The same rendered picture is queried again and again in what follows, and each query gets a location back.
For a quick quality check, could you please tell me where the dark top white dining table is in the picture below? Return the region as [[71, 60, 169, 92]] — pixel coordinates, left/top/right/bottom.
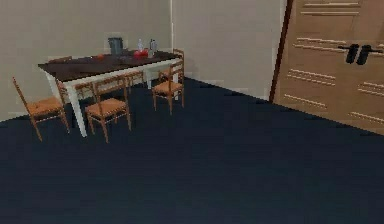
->
[[37, 50, 181, 138]]

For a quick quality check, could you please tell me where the black door handle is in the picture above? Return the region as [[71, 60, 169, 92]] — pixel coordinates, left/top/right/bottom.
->
[[337, 43, 360, 65], [355, 44, 384, 66]]

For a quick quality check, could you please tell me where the grey pot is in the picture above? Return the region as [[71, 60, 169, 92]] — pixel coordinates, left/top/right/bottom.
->
[[107, 37, 124, 56]]

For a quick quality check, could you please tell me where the brown panelled room door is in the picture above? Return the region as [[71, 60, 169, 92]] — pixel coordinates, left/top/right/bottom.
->
[[269, 0, 384, 136]]

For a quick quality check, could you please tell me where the brown wooden chair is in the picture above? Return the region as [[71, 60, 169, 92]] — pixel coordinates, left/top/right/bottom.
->
[[157, 48, 185, 83], [84, 75, 132, 144], [123, 69, 146, 95], [152, 60, 185, 116], [12, 76, 71, 142]]

